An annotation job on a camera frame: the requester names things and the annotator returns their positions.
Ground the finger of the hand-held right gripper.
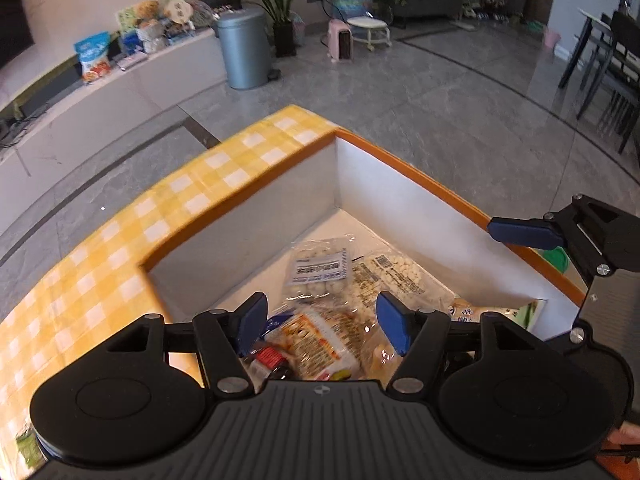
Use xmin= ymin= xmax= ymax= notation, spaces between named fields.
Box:
xmin=487 ymin=194 xmax=640 ymax=277

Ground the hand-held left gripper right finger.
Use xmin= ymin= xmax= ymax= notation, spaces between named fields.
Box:
xmin=376 ymin=291 xmax=543 ymax=395

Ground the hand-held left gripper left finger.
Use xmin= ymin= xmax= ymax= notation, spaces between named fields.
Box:
xmin=107 ymin=292 xmax=269 ymax=395

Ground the cola bottle shaped candy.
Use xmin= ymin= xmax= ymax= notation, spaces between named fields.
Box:
xmin=246 ymin=344 xmax=296 ymax=382

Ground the white and blue snack pack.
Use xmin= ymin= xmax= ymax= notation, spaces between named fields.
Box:
xmin=449 ymin=296 xmax=542 ymax=335

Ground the clear bag of white candies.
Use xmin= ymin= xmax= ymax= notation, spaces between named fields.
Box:
xmin=282 ymin=236 xmax=358 ymax=307

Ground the orange cardboard box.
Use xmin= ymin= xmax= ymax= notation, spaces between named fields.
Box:
xmin=137 ymin=127 xmax=588 ymax=396

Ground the green plastic item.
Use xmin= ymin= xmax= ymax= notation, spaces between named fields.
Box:
xmin=539 ymin=247 xmax=572 ymax=277

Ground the black dining chair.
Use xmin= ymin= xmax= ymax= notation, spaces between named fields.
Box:
xmin=575 ymin=10 xmax=640 ymax=156

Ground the dark dining table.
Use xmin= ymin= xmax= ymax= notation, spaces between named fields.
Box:
xmin=557 ymin=7 xmax=640 ymax=92

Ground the white round stool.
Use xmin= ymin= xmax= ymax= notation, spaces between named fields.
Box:
xmin=347 ymin=15 xmax=392 ymax=53

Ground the green snack packet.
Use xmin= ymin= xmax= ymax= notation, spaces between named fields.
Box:
xmin=15 ymin=426 xmax=45 ymax=472

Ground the white low cabinet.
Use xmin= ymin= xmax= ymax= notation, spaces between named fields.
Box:
xmin=0 ymin=25 xmax=233 ymax=223

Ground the pink space heater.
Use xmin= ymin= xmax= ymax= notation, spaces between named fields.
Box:
xmin=327 ymin=19 xmax=357 ymax=64

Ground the grey metal trash can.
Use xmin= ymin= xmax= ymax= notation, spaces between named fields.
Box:
xmin=215 ymin=7 xmax=275 ymax=92

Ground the blue snack bag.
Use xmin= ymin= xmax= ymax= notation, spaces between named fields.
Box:
xmin=74 ymin=31 xmax=113 ymax=85

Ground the potted plant in black pot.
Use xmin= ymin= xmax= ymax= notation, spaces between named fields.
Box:
xmin=222 ymin=0 xmax=321 ymax=59

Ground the brown plush toy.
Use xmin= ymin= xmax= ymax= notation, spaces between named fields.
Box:
xmin=135 ymin=0 xmax=161 ymax=28

